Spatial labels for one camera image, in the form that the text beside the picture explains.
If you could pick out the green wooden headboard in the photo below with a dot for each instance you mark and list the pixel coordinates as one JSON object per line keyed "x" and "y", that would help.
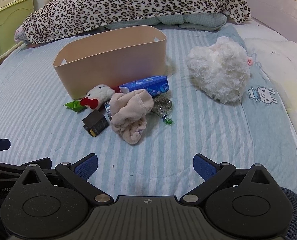
{"x": 6, "y": 30}

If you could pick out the small black box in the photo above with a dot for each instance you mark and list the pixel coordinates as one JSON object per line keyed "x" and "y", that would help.
{"x": 96, "y": 122}

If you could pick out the beige plastic storage bin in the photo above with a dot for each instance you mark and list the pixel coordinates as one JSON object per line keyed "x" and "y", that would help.
{"x": 113, "y": 62}

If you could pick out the blue striped bed sheet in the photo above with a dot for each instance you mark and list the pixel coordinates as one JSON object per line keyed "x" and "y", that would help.
{"x": 188, "y": 135}

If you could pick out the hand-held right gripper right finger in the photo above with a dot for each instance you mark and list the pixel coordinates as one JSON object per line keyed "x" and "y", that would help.
{"x": 204, "y": 167}

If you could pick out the blue toothpaste box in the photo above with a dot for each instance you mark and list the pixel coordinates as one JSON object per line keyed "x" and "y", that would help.
{"x": 148, "y": 85}

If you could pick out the small blue white packet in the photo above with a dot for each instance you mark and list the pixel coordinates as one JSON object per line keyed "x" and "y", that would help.
{"x": 107, "y": 110}

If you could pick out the green checked quilt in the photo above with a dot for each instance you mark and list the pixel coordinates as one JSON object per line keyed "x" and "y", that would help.
{"x": 201, "y": 20}

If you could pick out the small white plush red bow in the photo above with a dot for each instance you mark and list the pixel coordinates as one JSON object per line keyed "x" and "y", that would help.
{"x": 98, "y": 95}

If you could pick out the clear packet of dried herbs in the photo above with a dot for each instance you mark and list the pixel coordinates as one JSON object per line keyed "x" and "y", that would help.
{"x": 162, "y": 106}

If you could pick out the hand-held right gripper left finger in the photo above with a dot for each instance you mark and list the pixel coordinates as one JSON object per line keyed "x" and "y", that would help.
{"x": 86, "y": 168}

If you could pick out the person's leg in jeans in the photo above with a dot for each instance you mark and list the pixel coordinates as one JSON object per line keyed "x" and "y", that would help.
{"x": 296, "y": 210}

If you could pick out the large white plush toy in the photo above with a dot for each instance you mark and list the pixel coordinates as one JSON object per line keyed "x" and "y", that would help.
{"x": 218, "y": 72}

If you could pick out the beige crumpled sock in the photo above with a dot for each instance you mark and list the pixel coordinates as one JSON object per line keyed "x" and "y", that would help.
{"x": 129, "y": 112}

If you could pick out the green snack packet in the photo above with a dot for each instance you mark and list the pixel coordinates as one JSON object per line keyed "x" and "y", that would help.
{"x": 74, "y": 105}

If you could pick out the leopard print blanket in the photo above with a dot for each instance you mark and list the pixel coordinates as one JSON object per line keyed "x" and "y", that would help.
{"x": 128, "y": 2}

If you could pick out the white quilted mattress pad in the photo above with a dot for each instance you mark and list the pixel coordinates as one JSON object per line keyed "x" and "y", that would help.
{"x": 283, "y": 55}

